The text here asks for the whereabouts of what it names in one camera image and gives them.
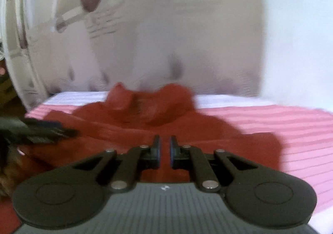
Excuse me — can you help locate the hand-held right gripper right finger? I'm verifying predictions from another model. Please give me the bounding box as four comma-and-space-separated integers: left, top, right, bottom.
169, 135, 258, 193

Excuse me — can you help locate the leaf print curtain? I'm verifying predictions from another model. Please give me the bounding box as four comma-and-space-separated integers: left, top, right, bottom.
0, 0, 264, 111

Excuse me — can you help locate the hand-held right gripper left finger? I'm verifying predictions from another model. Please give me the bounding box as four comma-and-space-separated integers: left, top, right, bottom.
71, 135, 162, 193

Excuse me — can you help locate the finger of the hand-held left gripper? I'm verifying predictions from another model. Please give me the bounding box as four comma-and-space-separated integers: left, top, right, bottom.
25, 118, 79, 145

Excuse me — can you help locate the pink patterned bedspread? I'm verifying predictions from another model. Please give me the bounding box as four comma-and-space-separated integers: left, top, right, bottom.
25, 91, 333, 234

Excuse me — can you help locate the red padded jacket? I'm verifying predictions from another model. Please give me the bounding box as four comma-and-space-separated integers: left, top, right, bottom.
0, 81, 285, 234

